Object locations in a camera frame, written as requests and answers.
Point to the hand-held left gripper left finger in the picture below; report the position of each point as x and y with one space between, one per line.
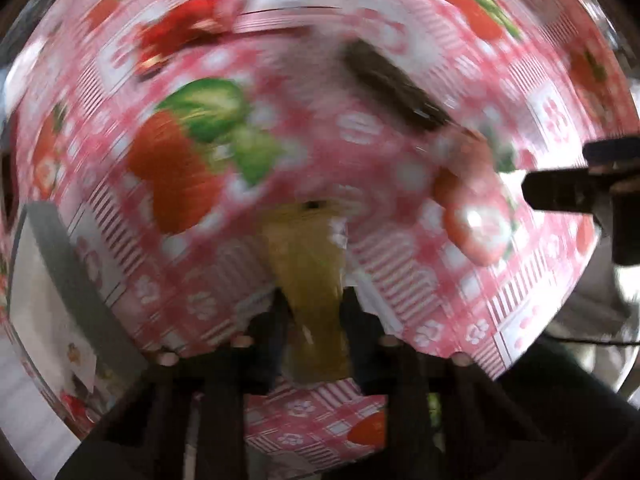
267 355

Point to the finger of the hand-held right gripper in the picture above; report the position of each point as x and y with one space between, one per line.
565 191

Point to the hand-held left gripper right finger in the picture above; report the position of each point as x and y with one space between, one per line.
365 355

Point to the yellow snack packet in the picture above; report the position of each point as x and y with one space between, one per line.
310 270

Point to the pink checked fruit tablecloth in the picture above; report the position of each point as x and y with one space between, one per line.
350 160

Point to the dark snack packet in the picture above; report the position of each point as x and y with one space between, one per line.
395 85

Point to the white grey box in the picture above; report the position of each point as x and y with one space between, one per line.
45 290

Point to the red snack packet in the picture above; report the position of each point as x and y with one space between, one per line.
180 35

